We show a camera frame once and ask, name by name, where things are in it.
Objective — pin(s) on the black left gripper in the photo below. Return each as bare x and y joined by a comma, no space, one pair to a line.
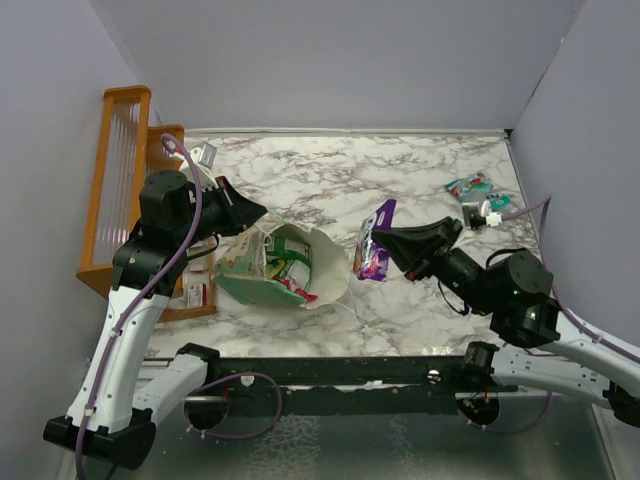
241,213

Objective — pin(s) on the purple Fox's candy bag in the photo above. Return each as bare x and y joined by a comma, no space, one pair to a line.
371,260

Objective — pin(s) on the green Fox's mint candy bag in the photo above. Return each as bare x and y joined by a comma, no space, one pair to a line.
471,186

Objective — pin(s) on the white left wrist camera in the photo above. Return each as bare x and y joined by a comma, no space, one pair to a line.
204,154

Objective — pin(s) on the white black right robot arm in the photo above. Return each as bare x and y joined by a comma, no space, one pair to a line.
544,347

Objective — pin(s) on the green paper gift bag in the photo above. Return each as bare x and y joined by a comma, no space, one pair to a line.
240,270

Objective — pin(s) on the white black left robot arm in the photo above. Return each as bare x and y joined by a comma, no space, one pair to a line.
145,271

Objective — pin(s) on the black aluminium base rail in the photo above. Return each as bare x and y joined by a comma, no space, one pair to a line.
301,386

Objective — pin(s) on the small red snack packet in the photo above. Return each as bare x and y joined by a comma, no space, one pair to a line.
293,286

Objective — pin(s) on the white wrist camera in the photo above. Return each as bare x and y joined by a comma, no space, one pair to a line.
204,154
479,213

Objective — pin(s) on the small red white box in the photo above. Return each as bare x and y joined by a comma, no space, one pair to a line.
196,295

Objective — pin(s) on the green snack pouch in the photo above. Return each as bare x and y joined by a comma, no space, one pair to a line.
288,258

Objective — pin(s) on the orange wooden tiered rack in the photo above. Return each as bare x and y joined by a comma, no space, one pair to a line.
128,149

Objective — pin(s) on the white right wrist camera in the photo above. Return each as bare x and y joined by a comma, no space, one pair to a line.
479,213

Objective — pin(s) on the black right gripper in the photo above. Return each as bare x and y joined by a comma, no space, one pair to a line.
416,250

